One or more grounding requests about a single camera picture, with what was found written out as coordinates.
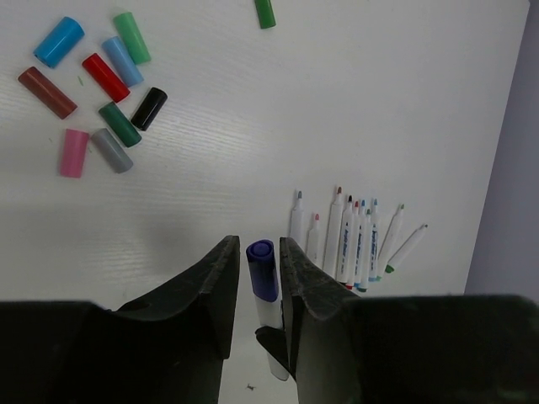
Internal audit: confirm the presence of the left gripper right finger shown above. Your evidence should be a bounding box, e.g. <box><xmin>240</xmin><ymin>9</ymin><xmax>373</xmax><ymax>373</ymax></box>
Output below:
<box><xmin>279</xmin><ymin>237</ymin><xmax>362</xmax><ymax>403</ymax></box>

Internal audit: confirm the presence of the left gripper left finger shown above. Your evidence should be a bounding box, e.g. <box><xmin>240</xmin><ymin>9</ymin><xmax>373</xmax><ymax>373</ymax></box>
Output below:
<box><xmin>104</xmin><ymin>236</ymin><xmax>240</xmax><ymax>403</ymax></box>

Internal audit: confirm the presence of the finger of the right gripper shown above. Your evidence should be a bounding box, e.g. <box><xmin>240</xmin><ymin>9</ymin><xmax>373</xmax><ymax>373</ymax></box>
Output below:
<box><xmin>255</xmin><ymin>326</ymin><xmax>290</xmax><ymax>372</ymax></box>

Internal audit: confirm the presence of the red capped marker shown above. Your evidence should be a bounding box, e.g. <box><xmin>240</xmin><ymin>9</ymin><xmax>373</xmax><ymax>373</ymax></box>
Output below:
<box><xmin>346</xmin><ymin>200</ymin><xmax>360</xmax><ymax>290</ymax></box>

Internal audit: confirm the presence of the dark green capped marker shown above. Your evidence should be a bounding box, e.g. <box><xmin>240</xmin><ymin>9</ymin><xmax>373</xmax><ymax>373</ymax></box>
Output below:
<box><xmin>359</xmin><ymin>209</ymin><xmax>372</xmax><ymax>293</ymax></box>

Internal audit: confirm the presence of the purple capped marker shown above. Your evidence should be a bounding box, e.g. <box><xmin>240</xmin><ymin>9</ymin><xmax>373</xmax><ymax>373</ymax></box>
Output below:
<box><xmin>245</xmin><ymin>239</ymin><xmax>291</xmax><ymax>382</ymax></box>

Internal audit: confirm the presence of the pink capped marker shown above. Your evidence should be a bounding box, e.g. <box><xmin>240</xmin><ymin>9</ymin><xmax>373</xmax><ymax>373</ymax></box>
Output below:
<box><xmin>307</xmin><ymin>213</ymin><xmax>320</xmax><ymax>265</ymax></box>

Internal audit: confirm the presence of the brown capped marker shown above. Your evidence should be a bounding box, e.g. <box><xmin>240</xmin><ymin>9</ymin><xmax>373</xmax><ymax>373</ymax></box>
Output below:
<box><xmin>323</xmin><ymin>186</ymin><xmax>344</xmax><ymax>278</ymax></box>

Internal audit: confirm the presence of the light blue capped marker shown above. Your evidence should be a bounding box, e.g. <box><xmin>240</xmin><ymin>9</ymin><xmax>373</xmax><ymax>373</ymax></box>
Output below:
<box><xmin>369</xmin><ymin>199</ymin><xmax>380</xmax><ymax>282</ymax></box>

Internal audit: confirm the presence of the light green capped marker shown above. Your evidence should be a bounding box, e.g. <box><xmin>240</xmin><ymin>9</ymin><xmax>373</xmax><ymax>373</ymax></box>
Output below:
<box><xmin>379</xmin><ymin>204</ymin><xmax>405</xmax><ymax>266</ymax></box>

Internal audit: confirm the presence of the black capped marker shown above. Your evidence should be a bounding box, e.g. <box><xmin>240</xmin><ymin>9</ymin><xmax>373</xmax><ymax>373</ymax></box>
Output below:
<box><xmin>336</xmin><ymin>195</ymin><xmax>354</xmax><ymax>284</ymax></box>

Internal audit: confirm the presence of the grey capped marker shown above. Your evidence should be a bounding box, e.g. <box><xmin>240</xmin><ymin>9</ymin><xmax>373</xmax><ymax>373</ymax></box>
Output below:
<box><xmin>289</xmin><ymin>190</ymin><xmax>305</xmax><ymax>246</ymax></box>

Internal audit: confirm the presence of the grey pen cap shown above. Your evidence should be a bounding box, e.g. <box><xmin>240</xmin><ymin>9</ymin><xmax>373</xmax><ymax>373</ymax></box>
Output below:
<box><xmin>90</xmin><ymin>128</ymin><xmax>133</xmax><ymax>173</ymax></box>

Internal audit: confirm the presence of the pink pen cap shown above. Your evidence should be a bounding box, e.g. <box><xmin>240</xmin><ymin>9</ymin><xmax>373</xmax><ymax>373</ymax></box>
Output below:
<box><xmin>60</xmin><ymin>129</ymin><xmax>89</xmax><ymax>178</ymax></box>

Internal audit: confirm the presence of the dark green pen cap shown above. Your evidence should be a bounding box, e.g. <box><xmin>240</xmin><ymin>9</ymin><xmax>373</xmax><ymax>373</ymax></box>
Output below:
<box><xmin>98</xmin><ymin>102</ymin><xmax>141</xmax><ymax>147</ymax></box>

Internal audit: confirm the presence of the black pen cap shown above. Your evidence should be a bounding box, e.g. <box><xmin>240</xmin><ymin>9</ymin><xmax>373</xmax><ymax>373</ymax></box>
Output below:
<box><xmin>131</xmin><ymin>87</ymin><xmax>168</xmax><ymax>131</ymax></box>

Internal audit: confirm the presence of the brown pen cap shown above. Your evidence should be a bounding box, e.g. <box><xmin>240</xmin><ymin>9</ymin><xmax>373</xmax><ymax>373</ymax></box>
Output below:
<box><xmin>18</xmin><ymin>66</ymin><xmax>77</xmax><ymax>120</ymax></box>

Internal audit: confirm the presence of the red pen cap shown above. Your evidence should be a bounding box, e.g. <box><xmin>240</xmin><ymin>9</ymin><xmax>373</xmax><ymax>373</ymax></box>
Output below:
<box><xmin>82</xmin><ymin>53</ymin><xmax>131</xmax><ymax>103</ymax></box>

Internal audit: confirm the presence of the light blue pen cap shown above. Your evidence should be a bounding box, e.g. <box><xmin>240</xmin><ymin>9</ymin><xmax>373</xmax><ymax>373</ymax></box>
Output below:
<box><xmin>101</xmin><ymin>36</ymin><xmax>144</xmax><ymax>88</ymax></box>

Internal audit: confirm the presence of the light green pen cap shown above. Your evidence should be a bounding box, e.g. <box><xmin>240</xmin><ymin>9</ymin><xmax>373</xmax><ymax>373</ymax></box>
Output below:
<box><xmin>113</xmin><ymin>12</ymin><xmax>152</xmax><ymax>65</ymax></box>

